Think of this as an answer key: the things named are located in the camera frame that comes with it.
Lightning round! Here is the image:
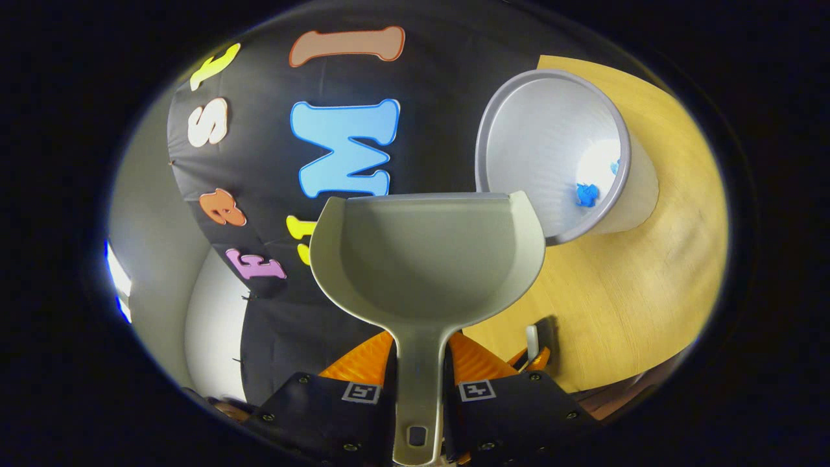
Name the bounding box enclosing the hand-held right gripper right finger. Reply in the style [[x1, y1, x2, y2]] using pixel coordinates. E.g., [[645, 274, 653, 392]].
[[443, 331, 600, 466]]

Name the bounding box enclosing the white garbage bin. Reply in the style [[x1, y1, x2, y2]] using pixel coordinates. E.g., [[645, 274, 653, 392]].
[[475, 69, 660, 247]]

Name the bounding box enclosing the white dustpan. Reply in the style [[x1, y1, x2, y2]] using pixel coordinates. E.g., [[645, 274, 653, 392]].
[[309, 191, 547, 466]]

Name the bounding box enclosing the black backdrop cloth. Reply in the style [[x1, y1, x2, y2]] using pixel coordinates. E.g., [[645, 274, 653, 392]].
[[167, 0, 584, 406]]

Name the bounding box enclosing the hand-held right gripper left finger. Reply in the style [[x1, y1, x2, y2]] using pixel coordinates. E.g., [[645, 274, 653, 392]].
[[250, 331, 397, 464]]

